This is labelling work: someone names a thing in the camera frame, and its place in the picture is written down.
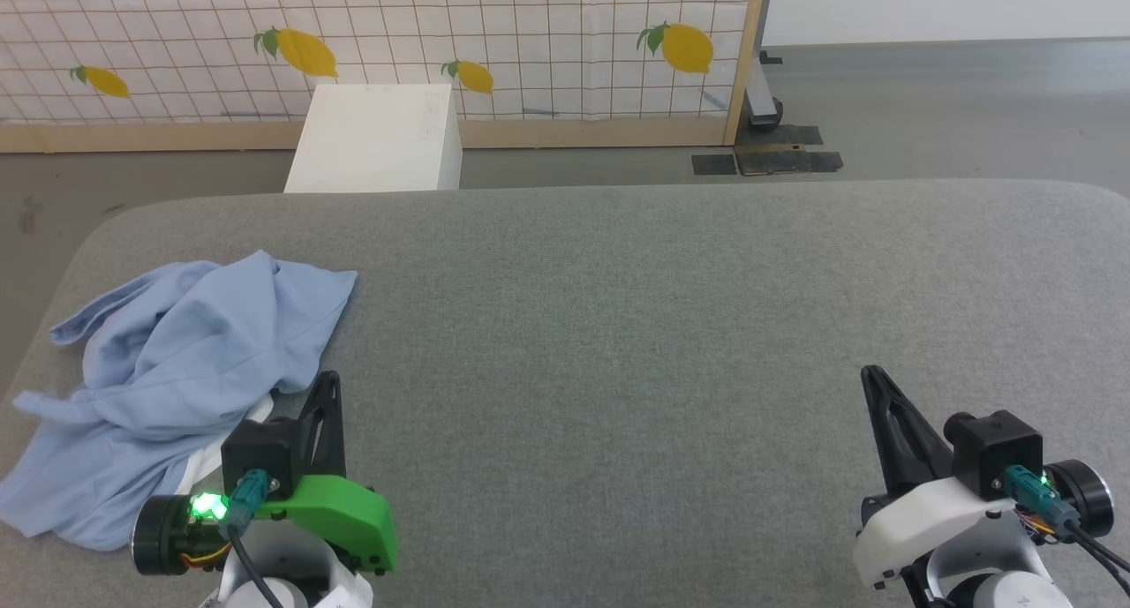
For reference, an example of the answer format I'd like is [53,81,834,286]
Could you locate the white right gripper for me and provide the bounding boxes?
[851,365,1018,591]

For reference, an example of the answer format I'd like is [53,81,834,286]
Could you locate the lemon print wood-framed partition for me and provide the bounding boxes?
[0,0,774,154]

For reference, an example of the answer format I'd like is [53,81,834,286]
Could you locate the black right cable teal plug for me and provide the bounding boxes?
[1002,465,1130,593]

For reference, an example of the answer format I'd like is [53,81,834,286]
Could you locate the black left cable teal plug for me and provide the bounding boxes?
[216,469,285,608]

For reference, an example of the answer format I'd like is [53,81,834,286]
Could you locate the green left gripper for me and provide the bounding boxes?
[261,372,399,577]

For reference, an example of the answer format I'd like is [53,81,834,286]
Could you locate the light blue hoodie white hood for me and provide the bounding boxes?
[0,250,358,552]

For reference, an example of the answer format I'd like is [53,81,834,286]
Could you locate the grey metal partition foot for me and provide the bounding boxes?
[744,50,785,133]

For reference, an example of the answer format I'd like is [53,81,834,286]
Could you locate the black cable teal plug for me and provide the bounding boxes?
[216,469,285,608]
[1002,465,1130,593]

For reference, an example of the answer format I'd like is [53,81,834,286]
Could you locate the white box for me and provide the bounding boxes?
[283,84,463,193]

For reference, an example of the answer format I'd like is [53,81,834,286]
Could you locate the large black floor tape patch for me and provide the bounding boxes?
[734,125,844,177]

